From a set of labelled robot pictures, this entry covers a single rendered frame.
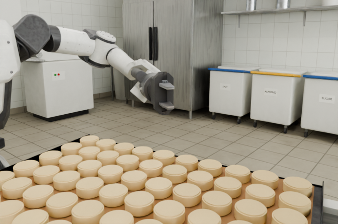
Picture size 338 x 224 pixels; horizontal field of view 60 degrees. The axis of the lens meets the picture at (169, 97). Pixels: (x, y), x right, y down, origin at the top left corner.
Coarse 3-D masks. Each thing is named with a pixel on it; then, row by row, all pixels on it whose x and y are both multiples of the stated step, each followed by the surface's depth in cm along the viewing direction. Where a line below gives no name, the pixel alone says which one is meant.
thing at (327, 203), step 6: (324, 198) 53; (324, 204) 51; (330, 204) 51; (336, 204) 51; (324, 210) 51; (330, 210) 50; (336, 210) 50; (324, 216) 51; (330, 216) 51; (336, 216) 50; (324, 222) 51; (330, 222) 51; (336, 222) 50
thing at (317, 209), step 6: (78, 138) 80; (54, 150) 73; (60, 150) 75; (36, 156) 69; (6, 168) 62; (12, 168) 64; (318, 186) 57; (318, 192) 55; (318, 198) 53; (318, 204) 51; (312, 210) 49; (318, 210) 49; (312, 216) 47; (318, 216) 47; (312, 222) 46; (318, 222) 46
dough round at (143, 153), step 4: (136, 148) 71; (140, 148) 71; (144, 148) 71; (148, 148) 71; (132, 152) 69; (136, 152) 69; (140, 152) 69; (144, 152) 69; (148, 152) 69; (152, 152) 70; (140, 156) 68; (144, 156) 68; (148, 156) 69; (152, 156) 70; (140, 160) 68; (144, 160) 68
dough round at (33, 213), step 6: (30, 210) 45; (36, 210) 45; (42, 210) 45; (18, 216) 44; (24, 216) 44; (30, 216) 44; (36, 216) 44; (42, 216) 44; (48, 216) 44; (12, 222) 43; (18, 222) 42; (24, 222) 42; (30, 222) 42; (36, 222) 42; (42, 222) 43
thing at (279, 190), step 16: (32, 176) 61; (96, 176) 61; (160, 176) 61; (224, 176) 61; (0, 192) 55; (128, 192) 55; (32, 208) 49; (112, 208) 49; (192, 208) 49; (272, 208) 49
